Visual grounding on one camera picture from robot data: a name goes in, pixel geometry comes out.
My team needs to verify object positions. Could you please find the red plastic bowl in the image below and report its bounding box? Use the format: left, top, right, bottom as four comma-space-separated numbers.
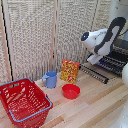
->
61, 83, 81, 100

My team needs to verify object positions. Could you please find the woven wooden folding screen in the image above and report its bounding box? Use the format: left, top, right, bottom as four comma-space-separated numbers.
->
0, 0, 114, 85

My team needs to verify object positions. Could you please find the red yellow cereal box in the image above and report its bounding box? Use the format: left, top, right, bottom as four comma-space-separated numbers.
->
59, 59, 81, 85

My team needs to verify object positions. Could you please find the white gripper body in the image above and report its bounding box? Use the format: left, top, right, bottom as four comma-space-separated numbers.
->
86, 53, 104, 66

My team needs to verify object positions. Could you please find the black toaster oven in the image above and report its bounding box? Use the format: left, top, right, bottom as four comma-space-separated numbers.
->
94, 38, 128, 78

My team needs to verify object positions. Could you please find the red plastic shopping basket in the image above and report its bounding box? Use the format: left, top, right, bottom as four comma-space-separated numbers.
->
0, 77, 54, 128

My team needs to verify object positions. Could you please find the blue plastic mug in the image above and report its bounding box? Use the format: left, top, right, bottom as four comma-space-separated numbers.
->
41, 70, 59, 89

